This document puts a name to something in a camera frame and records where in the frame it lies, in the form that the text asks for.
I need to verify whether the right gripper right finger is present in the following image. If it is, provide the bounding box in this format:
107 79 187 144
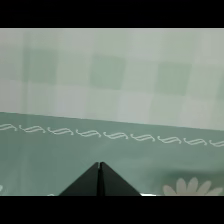
99 161 142 197

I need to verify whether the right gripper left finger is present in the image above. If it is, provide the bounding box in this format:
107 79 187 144
59 161 100 197

